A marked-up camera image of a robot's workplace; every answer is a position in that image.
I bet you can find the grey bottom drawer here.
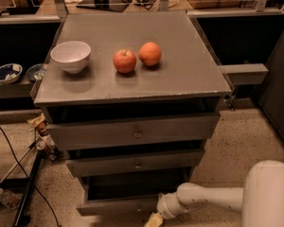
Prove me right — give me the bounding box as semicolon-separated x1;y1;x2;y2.
77;168;188;216

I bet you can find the grey drawer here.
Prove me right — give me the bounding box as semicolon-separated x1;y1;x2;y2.
77;168;188;216
47;113;220;150
66;148;204;177

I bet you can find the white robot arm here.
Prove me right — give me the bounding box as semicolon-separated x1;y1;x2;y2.
143;160;284;227

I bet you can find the grey middle drawer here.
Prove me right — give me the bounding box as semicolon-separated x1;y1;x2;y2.
66;148;204;177

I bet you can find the grey top drawer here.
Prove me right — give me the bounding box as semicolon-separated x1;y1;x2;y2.
47;113;220;150

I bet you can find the grey drawer cabinet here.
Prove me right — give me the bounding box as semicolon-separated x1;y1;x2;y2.
29;10;233;198

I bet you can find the black tripod leg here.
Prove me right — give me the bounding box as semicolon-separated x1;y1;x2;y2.
11;152;43;227

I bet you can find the snack wrapper pile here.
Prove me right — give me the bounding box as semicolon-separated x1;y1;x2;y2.
27;113;57;161

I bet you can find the plastic water bottle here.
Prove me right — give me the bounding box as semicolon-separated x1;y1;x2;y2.
0;187;20;209

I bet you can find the red apple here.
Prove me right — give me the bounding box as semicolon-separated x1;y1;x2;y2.
113;49;136;74

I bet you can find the orange fruit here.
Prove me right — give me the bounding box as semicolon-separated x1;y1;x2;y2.
138;42;162;66

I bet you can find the grey side shelf block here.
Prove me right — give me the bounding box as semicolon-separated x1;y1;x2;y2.
219;63;268;86

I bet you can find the white ceramic bowl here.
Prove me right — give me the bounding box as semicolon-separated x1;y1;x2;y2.
50;41;91;74

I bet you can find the small dark bowl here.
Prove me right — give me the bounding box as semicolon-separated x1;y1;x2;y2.
26;63;45;81

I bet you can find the blue white patterned bowl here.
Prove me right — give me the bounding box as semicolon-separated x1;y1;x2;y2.
0;63;23;84

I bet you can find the black monitor stand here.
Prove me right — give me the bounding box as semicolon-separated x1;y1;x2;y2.
77;0;130;12

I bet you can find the black floor cable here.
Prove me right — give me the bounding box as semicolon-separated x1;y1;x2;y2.
0;113;62;227

